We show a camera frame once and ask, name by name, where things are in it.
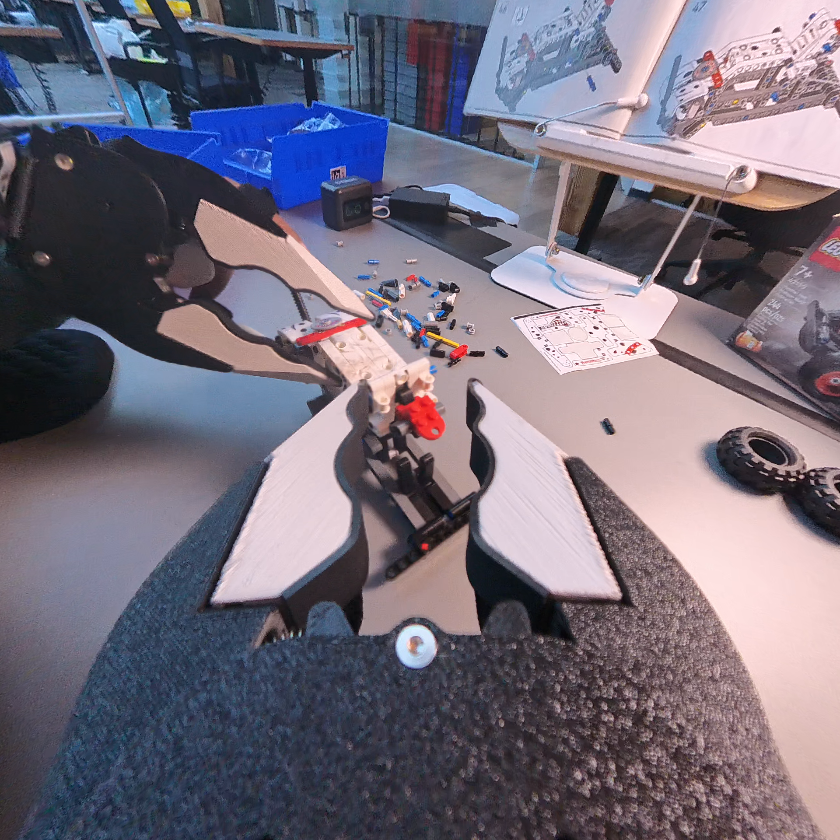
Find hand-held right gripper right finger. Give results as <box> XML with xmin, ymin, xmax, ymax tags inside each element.
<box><xmin>466</xmin><ymin>381</ymin><xmax>626</xmax><ymax>609</ymax></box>

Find wooden table with black legs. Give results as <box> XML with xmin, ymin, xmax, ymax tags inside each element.
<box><xmin>125</xmin><ymin>11</ymin><xmax>355</xmax><ymax>109</ymax></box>

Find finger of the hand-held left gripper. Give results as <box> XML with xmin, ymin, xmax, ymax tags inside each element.
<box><xmin>191</xmin><ymin>197</ymin><xmax>375</xmax><ymax>329</ymax></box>
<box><xmin>151</xmin><ymin>297</ymin><xmax>345</xmax><ymax>393</ymax></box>

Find black power adapter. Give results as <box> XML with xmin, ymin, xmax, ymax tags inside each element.
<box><xmin>390</xmin><ymin>187</ymin><xmax>455</xmax><ymax>223</ymax></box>

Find blue plastic bin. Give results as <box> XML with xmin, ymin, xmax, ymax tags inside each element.
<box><xmin>79</xmin><ymin>122</ymin><xmax>279</xmax><ymax>214</ymax></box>
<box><xmin>191</xmin><ymin>103</ymin><xmax>391</xmax><ymax>211</ymax></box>

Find clear plastic bags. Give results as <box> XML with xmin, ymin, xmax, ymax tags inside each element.
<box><xmin>221</xmin><ymin>112</ymin><xmax>350</xmax><ymax>181</ymax></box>

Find grey desk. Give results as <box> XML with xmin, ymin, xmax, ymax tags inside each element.
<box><xmin>0</xmin><ymin>197</ymin><xmax>840</xmax><ymax>840</ymax></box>

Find black office chair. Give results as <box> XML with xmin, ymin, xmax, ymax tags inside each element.
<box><xmin>129</xmin><ymin>0</ymin><xmax>253</xmax><ymax>128</ymax></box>

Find toy truck set box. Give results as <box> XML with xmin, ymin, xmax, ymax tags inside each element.
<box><xmin>730</xmin><ymin>217</ymin><xmax>840</xmax><ymax>424</ymax></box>

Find sticker sheet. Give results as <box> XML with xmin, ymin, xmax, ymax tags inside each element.
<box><xmin>512</xmin><ymin>305</ymin><xmax>661</xmax><ymax>378</ymax></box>

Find pile of small toy pieces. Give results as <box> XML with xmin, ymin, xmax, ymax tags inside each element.
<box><xmin>355</xmin><ymin>237</ymin><xmax>513</xmax><ymax>368</ymax></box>

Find small black cube device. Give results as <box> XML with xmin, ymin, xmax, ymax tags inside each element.
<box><xmin>321</xmin><ymin>178</ymin><xmax>379</xmax><ymax>233</ymax></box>

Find open building instruction booklet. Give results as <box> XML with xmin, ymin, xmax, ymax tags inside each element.
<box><xmin>464</xmin><ymin>0</ymin><xmax>840</xmax><ymax>191</ymax></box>

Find white black toy truck model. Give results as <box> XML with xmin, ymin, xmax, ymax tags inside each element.
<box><xmin>279</xmin><ymin>315</ymin><xmax>481</xmax><ymax>581</ymax></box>

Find black desk pad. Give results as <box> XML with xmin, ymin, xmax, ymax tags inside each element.
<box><xmin>381</xmin><ymin>208</ymin><xmax>529</xmax><ymax>271</ymax></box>

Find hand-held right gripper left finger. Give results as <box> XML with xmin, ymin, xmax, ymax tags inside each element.
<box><xmin>208</xmin><ymin>384</ymin><xmax>372</xmax><ymax>611</ymax></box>

